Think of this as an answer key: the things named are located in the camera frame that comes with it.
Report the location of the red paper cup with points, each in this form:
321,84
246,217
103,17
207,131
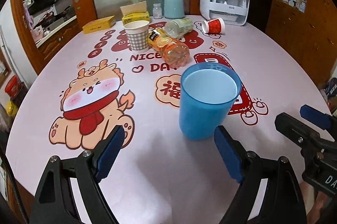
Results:
213,26

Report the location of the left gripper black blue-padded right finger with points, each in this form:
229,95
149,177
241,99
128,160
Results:
268,190

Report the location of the wooden cabinet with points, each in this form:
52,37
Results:
44,27

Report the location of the small clear glass jar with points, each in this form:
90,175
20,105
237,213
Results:
157,11

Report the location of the yellow tissue box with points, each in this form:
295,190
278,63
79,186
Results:
135,12

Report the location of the yellow object on floor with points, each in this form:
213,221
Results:
11,109

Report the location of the red container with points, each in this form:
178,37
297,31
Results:
13,87

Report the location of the white storage organizer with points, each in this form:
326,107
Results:
233,12

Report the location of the blue plastic cup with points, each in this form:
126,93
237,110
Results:
208,91

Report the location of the cartoon printed tablecloth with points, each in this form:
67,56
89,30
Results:
161,176

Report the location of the grey checkered paper cup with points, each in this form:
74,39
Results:
137,34

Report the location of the light blue canister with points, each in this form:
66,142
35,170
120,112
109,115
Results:
174,9

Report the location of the orange juice plastic bottle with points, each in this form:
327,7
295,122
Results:
174,52

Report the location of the flat yellow box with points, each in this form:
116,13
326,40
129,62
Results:
99,24

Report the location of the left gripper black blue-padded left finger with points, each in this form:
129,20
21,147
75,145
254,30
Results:
54,200

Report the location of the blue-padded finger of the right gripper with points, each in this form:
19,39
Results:
324,121

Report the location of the clear green-label plastic bottle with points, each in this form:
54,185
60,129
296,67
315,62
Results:
177,28

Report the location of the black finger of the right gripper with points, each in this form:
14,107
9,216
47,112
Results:
302,135

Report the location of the person's hand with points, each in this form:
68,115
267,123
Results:
314,201

